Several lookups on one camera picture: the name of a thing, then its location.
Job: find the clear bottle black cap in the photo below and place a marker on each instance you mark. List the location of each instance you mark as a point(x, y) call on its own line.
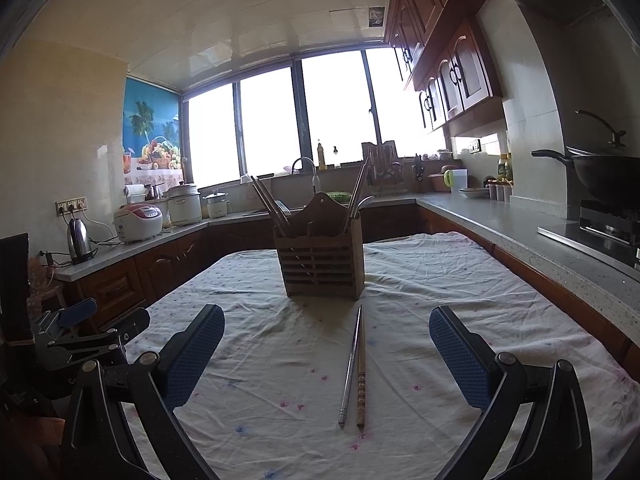
point(336, 159)

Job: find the green plastic basket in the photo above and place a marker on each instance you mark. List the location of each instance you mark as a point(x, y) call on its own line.
point(337, 195)

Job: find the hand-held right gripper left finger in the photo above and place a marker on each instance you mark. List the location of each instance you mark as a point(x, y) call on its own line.
point(195, 355)

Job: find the knife block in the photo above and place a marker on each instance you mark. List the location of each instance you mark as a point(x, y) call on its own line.
point(418, 175)

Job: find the large white cooker pot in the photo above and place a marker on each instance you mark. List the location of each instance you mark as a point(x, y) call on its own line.
point(184, 205)

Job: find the wooden utensil holder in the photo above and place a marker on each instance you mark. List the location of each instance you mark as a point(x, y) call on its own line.
point(320, 265)

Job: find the wall switch panel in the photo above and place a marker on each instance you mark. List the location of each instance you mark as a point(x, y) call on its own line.
point(475, 146)

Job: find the kitchen faucet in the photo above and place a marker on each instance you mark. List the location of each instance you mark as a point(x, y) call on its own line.
point(315, 177)

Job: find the stainless steel kettle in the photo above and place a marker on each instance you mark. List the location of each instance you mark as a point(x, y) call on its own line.
point(80, 242)

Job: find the black wok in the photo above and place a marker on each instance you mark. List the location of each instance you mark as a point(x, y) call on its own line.
point(605, 177)

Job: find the dark round object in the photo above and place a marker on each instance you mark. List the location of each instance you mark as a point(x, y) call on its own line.
point(490, 181)

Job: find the metal spoon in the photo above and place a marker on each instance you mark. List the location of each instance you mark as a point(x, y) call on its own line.
point(367, 201)

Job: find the small white electric pot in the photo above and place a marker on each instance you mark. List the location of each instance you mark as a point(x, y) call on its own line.
point(217, 205)

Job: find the metal chopstick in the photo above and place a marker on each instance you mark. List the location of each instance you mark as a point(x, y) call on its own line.
point(363, 191)
point(359, 187)
point(350, 365)

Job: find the dish drying rack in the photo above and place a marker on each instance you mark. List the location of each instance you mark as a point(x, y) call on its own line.
point(382, 167)

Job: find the wall power outlet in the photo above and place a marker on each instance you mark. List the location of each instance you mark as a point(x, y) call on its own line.
point(71, 206)

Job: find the gas stove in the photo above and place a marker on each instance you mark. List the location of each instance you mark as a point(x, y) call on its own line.
point(595, 230)

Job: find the wooden wall cabinets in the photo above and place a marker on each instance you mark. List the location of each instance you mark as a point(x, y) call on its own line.
point(450, 60)

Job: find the pink lidded container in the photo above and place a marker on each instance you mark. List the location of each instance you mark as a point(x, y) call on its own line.
point(437, 180)

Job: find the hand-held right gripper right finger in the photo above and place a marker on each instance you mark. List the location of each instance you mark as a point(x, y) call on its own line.
point(460, 355)

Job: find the yellow oil bottle green label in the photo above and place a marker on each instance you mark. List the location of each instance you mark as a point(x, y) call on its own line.
point(502, 167)

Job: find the white printed tablecloth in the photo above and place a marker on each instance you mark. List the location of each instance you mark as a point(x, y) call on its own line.
point(280, 350)

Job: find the paper towel roll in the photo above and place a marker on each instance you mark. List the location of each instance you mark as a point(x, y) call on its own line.
point(134, 194)

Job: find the white rice cooker red top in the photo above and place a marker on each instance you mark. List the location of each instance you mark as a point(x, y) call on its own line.
point(137, 222)

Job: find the steel jug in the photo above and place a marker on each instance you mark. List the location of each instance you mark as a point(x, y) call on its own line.
point(152, 192)

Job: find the white plate with food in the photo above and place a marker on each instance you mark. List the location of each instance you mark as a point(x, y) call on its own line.
point(472, 192)

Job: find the kitchen sink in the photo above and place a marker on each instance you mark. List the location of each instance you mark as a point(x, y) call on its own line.
point(260, 213)

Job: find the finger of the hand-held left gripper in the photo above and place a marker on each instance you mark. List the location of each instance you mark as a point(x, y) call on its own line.
point(115, 329)
point(75, 312)

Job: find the kitchen window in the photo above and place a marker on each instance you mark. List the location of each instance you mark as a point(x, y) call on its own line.
point(265, 125)

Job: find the beach and fruit poster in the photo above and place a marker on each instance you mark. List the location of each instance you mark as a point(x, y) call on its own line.
point(150, 130)

